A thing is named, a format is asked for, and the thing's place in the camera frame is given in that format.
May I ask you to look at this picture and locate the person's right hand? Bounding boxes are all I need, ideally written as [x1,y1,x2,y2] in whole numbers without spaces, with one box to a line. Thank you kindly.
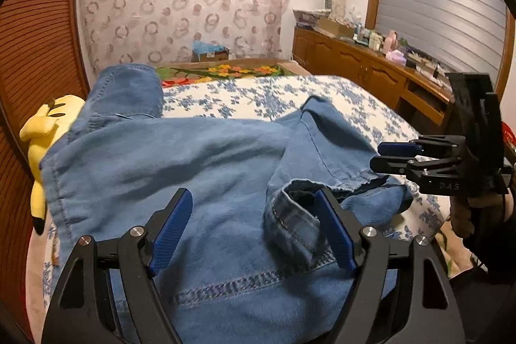
[448,196,484,240]

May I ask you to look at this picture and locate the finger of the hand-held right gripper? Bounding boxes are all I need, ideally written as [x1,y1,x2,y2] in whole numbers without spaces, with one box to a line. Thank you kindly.
[370,152,476,195]
[379,135,468,159]

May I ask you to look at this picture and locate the open cardboard box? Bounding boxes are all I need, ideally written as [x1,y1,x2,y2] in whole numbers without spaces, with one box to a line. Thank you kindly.
[316,18,355,38]

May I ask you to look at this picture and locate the blue floral white quilt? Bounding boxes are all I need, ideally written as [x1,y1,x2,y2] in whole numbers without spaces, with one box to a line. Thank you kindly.
[42,75,451,329]

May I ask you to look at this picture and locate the wooden sideboard cabinet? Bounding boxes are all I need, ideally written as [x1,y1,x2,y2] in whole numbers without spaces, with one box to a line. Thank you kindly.
[292,25,460,127]

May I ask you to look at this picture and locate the blue denim pants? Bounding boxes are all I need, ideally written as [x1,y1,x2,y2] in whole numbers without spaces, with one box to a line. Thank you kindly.
[38,64,416,344]

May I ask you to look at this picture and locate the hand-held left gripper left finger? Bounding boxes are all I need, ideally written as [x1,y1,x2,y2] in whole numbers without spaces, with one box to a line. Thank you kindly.
[40,188,194,344]

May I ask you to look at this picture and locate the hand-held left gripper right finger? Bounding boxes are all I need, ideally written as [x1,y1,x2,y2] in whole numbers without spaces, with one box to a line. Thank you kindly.
[314,189,468,344]

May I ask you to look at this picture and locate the pink pouch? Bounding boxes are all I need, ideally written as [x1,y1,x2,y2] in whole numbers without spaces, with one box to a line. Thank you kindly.
[385,49,407,66]

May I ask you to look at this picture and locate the wooden louvered wardrobe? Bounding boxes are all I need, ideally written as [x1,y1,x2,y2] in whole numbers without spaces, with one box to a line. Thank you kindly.
[0,0,91,151]

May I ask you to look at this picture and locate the yellow plush toy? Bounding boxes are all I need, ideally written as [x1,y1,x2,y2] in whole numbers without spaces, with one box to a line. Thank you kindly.
[19,94,86,236]

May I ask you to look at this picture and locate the cardboard box with blue contents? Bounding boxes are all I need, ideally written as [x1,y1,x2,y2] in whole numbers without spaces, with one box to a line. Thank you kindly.
[191,42,230,63]

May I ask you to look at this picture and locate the circle print curtain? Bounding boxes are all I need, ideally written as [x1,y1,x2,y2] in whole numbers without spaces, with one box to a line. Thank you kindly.
[78,0,295,76]

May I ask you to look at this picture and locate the flower print plush blanket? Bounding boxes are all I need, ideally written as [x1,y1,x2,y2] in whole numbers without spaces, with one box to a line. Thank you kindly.
[155,60,476,280]

